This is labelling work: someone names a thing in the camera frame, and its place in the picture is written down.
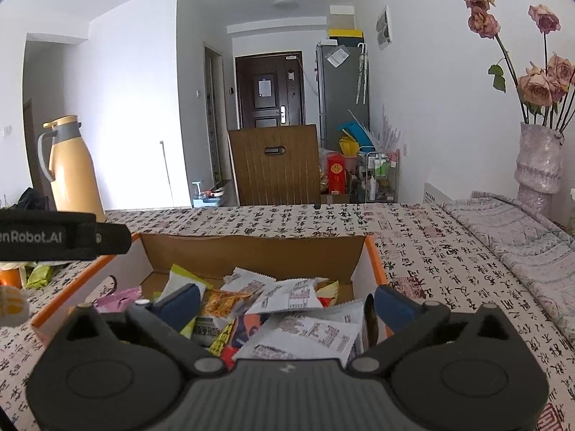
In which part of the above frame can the white flat carton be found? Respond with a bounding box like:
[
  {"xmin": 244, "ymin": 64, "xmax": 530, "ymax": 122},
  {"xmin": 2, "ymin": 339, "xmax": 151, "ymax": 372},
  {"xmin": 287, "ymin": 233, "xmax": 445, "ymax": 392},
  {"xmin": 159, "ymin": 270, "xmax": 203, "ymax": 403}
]
[{"xmin": 422, "ymin": 182, "xmax": 454, "ymax": 207}]

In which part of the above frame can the wooden chair back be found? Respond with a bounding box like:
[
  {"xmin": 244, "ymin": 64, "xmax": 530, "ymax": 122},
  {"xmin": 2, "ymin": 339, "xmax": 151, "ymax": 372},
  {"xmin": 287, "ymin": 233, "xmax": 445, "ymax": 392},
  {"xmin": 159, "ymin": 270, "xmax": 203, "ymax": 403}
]
[{"xmin": 227, "ymin": 124, "xmax": 322, "ymax": 207}]

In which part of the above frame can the dried pink rose bouquet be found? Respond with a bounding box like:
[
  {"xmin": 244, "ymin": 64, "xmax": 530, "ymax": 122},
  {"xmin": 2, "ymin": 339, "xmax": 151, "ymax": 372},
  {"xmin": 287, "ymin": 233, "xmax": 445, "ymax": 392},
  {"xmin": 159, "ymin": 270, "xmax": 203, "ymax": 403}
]
[{"xmin": 460, "ymin": 0, "xmax": 575, "ymax": 133}]

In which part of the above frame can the white orange chips packet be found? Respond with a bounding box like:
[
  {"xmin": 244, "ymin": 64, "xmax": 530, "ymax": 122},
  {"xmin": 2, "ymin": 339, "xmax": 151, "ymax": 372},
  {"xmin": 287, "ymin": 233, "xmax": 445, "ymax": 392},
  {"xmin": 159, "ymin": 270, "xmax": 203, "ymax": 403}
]
[{"xmin": 193, "ymin": 288, "xmax": 254, "ymax": 346}]

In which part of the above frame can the orange cardboard box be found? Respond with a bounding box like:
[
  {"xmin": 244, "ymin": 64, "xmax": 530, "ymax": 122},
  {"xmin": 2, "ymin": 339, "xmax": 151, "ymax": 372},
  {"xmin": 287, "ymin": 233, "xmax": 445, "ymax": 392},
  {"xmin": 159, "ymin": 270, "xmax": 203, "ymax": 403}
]
[{"xmin": 29, "ymin": 232, "xmax": 389, "ymax": 352}]

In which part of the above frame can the blue bag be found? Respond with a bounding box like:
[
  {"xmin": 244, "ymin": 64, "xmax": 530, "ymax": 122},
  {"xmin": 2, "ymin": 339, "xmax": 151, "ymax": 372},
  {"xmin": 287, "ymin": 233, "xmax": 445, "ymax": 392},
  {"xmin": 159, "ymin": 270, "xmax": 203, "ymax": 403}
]
[{"xmin": 338, "ymin": 121, "xmax": 373, "ymax": 142}]

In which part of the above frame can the grey interior door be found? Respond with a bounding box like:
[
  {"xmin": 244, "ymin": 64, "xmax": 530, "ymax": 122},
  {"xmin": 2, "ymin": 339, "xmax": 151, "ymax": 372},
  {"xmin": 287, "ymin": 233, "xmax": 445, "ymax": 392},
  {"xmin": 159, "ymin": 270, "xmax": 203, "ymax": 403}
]
[{"xmin": 204, "ymin": 45, "xmax": 236, "ymax": 185}]

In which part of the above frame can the dark brown door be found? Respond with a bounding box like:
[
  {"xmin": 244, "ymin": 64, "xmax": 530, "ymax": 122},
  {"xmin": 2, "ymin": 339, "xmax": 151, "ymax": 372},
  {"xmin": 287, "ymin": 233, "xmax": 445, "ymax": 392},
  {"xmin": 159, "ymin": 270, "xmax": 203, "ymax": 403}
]
[{"xmin": 234, "ymin": 51, "xmax": 306, "ymax": 130}]

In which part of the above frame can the dried lavender bunch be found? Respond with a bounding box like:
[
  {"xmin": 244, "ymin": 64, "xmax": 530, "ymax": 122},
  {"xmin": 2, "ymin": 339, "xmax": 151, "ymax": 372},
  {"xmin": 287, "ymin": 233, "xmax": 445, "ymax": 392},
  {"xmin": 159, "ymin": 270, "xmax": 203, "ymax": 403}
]
[{"xmin": 375, "ymin": 105, "xmax": 400, "ymax": 153}]

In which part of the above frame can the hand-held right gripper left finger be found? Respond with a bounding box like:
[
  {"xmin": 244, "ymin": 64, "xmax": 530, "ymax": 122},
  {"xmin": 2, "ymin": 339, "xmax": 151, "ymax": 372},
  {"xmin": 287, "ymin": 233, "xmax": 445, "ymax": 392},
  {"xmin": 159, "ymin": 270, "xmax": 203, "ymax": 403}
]
[{"xmin": 53, "ymin": 284, "xmax": 226, "ymax": 379}]

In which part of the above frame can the beige cardboard box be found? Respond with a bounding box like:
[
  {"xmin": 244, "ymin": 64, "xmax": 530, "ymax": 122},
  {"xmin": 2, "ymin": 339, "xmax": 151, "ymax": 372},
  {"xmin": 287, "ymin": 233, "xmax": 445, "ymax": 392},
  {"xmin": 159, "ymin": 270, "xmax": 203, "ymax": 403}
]
[{"xmin": 329, "ymin": 4, "xmax": 358, "ymax": 31}]

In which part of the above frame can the red yellow snack packet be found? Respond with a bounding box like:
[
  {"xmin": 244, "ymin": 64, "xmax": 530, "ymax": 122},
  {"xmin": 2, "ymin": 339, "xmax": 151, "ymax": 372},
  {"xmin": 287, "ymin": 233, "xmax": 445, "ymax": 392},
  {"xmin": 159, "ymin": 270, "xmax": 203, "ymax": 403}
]
[{"xmin": 314, "ymin": 281, "xmax": 341, "ymax": 308}]

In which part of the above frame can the light green snack packet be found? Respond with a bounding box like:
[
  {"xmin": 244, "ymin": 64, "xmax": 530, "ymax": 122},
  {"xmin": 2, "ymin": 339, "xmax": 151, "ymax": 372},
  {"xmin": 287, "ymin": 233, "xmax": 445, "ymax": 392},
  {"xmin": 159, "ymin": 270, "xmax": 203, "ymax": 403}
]
[{"xmin": 159, "ymin": 264, "xmax": 214, "ymax": 306}]

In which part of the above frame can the red gift box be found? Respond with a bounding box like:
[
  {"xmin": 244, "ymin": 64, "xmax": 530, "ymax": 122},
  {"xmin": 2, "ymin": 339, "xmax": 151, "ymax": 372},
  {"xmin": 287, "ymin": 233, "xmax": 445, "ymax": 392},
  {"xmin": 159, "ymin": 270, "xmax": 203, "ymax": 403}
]
[{"xmin": 326, "ymin": 153, "xmax": 348, "ymax": 195}]

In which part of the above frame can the metal storage cart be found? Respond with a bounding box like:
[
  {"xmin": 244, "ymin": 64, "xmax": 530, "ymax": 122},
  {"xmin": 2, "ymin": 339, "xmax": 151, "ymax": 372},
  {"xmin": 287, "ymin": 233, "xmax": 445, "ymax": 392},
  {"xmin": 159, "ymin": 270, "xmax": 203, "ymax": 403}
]
[{"xmin": 365, "ymin": 150, "xmax": 400, "ymax": 204}]

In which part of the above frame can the pink textured vase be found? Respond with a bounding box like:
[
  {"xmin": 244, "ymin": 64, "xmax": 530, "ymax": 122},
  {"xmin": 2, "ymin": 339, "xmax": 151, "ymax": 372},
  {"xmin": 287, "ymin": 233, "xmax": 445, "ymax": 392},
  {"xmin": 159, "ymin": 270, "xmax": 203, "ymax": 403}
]
[{"xmin": 516, "ymin": 121, "xmax": 564, "ymax": 223}]

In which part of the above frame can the folded grey patterned cloth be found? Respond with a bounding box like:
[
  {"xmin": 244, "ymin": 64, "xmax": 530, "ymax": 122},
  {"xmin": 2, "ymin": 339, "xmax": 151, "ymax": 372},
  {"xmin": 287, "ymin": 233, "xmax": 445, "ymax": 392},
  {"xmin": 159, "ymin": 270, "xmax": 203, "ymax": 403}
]
[{"xmin": 442, "ymin": 191, "xmax": 575, "ymax": 337}]

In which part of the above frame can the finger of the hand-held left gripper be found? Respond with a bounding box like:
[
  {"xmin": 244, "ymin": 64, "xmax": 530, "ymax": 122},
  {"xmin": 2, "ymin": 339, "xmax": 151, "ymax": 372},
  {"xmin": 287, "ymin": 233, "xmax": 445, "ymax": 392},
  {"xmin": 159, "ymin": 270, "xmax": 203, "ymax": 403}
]
[{"xmin": 74, "ymin": 221, "xmax": 132, "ymax": 261}]

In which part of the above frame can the pink snack packet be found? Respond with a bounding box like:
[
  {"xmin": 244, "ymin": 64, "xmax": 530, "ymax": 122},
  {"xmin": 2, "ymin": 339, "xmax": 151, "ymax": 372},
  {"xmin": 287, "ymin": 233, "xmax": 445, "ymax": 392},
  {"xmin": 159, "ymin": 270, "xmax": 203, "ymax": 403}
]
[{"xmin": 94, "ymin": 287, "xmax": 142, "ymax": 314}]

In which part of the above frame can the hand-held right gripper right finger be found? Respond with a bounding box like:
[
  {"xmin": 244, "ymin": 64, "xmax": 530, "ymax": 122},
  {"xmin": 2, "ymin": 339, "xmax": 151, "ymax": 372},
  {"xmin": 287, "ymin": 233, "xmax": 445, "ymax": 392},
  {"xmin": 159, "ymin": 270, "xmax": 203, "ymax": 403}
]
[{"xmin": 350, "ymin": 284, "xmax": 524, "ymax": 377}]

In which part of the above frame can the grey refrigerator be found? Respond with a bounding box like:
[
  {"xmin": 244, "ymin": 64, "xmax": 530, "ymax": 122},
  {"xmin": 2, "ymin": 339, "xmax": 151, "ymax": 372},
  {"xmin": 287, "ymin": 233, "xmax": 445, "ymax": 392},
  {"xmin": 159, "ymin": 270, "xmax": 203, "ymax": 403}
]
[{"xmin": 315, "ymin": 41, "xmax": 371, "ymax": 151}]

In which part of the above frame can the yellow thermos jug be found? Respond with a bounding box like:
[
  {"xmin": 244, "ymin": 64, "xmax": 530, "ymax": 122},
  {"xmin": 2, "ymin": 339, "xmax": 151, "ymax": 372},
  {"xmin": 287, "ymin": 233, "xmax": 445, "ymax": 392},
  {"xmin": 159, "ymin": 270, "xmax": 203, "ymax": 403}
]
[{"xmin": 37, "ymin": 115, "xmax": 107, "ymax": 224}]

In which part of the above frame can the black bag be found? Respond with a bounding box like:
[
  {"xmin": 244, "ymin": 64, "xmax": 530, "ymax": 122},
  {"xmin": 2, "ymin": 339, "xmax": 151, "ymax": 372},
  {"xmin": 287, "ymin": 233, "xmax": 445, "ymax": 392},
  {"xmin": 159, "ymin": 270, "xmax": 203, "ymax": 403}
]
[{"xmin": 15, "ymin": 187, "xmax": 57, "ymax": 212}]

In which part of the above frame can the white snack packet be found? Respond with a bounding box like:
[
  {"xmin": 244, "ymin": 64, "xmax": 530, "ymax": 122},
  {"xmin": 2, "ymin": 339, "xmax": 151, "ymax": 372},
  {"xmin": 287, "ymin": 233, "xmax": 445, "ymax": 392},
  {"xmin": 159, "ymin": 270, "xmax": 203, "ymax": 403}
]
[
  {"xmin": 222, "ymin": 267, "xmax": 277, "ymax": 297},
  {"xmin": 245, "ymin": 278, "xmax": 326, "ymax": 315},
  {"xmin": 234, "ymin": 301, "xmax": 364, "ymax": 366}
]

